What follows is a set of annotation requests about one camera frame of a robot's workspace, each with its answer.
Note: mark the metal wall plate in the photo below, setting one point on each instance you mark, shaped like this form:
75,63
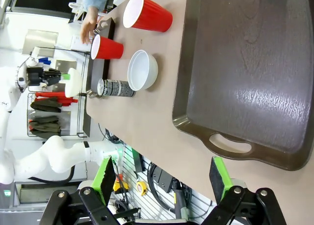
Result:
40,42

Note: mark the yellow emergency stop button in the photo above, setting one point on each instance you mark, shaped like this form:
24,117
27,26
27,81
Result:
120,184

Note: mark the dark brown serving tray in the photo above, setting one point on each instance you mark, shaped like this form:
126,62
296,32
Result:
98,70

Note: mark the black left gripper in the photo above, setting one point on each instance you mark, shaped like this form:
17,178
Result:
34,76

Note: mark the white bowl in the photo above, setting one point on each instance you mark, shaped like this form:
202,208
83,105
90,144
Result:
73,83
144,70

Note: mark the large brown plastic tray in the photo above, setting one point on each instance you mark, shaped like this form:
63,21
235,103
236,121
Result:
245,75

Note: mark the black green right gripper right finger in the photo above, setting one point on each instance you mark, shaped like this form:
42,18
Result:
219,183

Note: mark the yellow tape measure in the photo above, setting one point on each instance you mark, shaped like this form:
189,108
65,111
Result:
141,187

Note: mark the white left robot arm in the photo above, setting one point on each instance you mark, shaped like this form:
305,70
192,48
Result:
56,151

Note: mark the black white drink can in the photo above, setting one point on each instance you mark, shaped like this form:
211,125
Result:
117,88

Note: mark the small red plastic cup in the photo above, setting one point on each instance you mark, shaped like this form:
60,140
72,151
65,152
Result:
110,49

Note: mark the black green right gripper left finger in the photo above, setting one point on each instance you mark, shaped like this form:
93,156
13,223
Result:
104,183

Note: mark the large red plastic cup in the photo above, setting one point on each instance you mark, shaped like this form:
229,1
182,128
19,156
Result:
152,15

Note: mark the person's hand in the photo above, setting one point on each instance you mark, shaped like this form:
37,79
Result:
88,26

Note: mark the black box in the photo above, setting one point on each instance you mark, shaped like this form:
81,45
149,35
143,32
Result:
164,178

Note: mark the red plastic tools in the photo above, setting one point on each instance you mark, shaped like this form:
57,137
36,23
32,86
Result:
56,97

